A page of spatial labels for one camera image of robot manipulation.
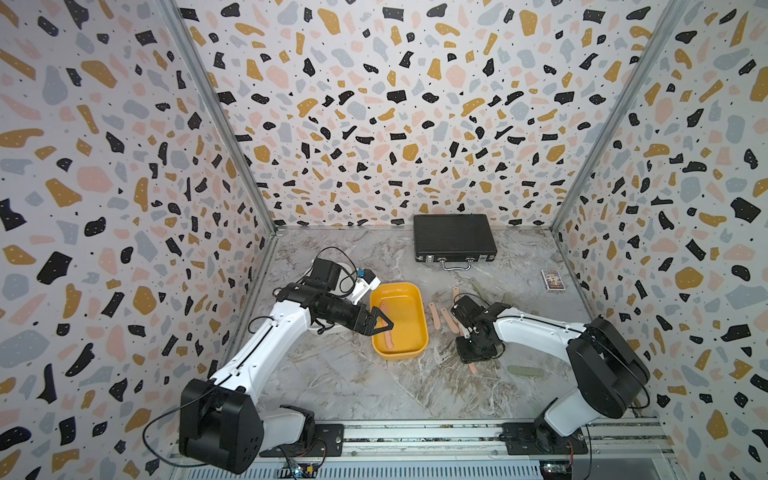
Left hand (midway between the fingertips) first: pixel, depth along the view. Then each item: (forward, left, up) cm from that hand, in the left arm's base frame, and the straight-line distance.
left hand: (382, 322), depth 75 cm
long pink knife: (-6, -25, -18) cm, 32 cm away
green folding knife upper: (+21, -32, -18) cm, 43 cm away
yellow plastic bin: (+15, -6, -16) cm, 23 cm away
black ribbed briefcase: (+41, -26, -14) cm, 51 cm away
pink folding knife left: (+11, -16, -17) cm, 26 cm away
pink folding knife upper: (+21, -24, -18) cm, 37 cm away
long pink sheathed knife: (+4, -1, -17) cm, 18 cm away
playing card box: (+25, -58, -17) cm, 66 cm away
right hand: (-3, -24, -19) cm, 30 cm away
